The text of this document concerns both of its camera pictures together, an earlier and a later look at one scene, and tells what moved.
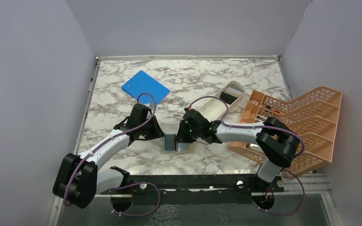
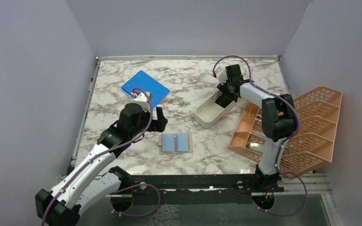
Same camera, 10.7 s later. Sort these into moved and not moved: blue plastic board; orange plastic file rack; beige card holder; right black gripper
Moved: right black gripper
Not moved: orange plastic file rack; beige card holder; blue plastic board
